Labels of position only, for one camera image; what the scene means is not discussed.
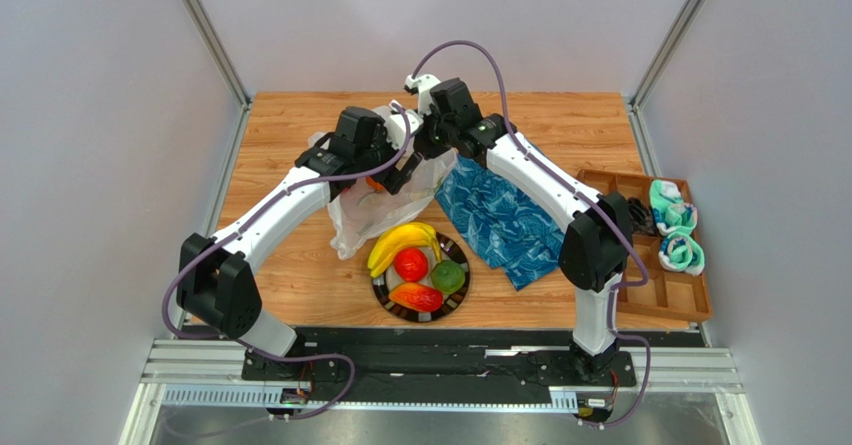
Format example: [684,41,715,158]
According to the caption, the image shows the orange fake fruit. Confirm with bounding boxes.
[365,177,386,193]

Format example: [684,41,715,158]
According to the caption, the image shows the white printed plastic bag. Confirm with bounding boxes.
[327,150,457,260]

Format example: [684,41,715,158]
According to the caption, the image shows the yellow fake banana bunch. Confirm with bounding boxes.
[367,222,443,278]

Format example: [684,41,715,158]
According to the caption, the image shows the green fake lime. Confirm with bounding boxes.
[430,260,466,295]

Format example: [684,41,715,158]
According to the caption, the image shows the red yellow fake mango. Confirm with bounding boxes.
[389,282,444,313]

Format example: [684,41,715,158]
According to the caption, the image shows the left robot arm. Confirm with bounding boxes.
[162,102,423,359]

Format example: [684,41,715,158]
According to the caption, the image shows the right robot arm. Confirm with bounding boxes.
[404,74,632,361]

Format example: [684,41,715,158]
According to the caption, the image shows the red yellow fake apple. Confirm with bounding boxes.
[393,247,430,282]

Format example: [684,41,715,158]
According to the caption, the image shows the black rimmed ceramic plate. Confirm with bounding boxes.
[369,232,471,324]

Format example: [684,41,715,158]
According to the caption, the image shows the blue shark print cloth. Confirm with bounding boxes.
[435,157,564,291]

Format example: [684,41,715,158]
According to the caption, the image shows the black rolled sock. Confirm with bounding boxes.
[627,197,659,236]

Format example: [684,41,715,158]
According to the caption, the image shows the teal white rolled sock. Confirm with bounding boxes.
[649,180,699,236]

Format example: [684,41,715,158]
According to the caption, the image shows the wooden compartment tray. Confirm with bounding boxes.
[579,169,713,323]

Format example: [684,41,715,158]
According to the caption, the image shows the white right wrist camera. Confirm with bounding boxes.
[404,74,441,117]

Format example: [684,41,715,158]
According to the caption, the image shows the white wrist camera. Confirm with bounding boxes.
[384,100,423,150]
[404,74,441,117]

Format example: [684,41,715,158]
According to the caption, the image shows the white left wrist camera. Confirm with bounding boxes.
[384,100,423,150]

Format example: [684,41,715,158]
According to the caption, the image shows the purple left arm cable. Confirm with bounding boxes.
[160,100,414,426]

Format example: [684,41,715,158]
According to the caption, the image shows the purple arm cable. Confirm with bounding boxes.
[411,40,652,429]
[160,100,414,426]

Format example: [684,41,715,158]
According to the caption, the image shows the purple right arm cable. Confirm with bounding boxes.
[411,40,652,429]

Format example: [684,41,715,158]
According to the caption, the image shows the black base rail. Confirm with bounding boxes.
[179,324,637,409]

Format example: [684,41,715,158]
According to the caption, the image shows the left aluminium frame post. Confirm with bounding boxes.
[181,0,252,109]

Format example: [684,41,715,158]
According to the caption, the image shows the aluminium frame post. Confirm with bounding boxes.
[181,0,252,109]
[629,0,706,111]

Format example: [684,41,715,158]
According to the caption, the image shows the right aluminium frame post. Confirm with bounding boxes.
[629,0,706,111]

